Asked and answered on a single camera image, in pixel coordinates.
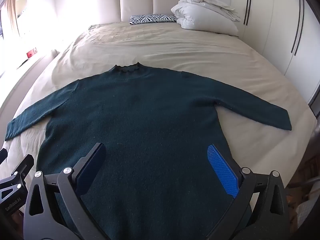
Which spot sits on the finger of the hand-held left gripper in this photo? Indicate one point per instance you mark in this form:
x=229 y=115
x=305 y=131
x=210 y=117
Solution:
x=21 y=170
x=2 y=155

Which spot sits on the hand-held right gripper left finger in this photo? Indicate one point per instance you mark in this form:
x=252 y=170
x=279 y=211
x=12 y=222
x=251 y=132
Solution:
x=91 y=165

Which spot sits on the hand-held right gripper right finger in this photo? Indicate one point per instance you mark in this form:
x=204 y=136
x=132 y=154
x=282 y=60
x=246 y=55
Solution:
x=222 y=170

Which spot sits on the dark green blanket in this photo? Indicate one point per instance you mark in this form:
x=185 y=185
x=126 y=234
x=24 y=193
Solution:
x=150 y=130

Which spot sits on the white window ledge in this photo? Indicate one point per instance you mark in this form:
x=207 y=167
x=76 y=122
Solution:
x=25 y=72

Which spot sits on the wooden furniture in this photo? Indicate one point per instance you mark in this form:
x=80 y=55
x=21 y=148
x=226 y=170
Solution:
x=308 y=170

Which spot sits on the red box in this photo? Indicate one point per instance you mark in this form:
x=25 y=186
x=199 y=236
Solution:
x=30 y=54

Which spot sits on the bed with beige sheet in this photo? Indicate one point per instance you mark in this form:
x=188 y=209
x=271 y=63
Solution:
x=162 y=50

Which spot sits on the light curtain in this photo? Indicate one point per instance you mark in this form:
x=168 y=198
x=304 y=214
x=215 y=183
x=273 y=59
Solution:
x=10 y=10

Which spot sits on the white wardrobe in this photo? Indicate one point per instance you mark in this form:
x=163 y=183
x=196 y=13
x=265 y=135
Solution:
x=270 y=30

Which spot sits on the folded white duvet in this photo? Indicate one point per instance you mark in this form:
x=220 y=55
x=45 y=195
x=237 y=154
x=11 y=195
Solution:
x=207 y=22

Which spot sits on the zebra print pillow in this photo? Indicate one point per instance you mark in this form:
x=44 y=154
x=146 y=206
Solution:
x=150 y=19

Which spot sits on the beige padded headboard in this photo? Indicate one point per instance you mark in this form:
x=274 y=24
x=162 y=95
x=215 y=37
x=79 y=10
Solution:
x=135 y=2

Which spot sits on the folded cream sheet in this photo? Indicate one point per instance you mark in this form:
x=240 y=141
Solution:
x=210 y=1

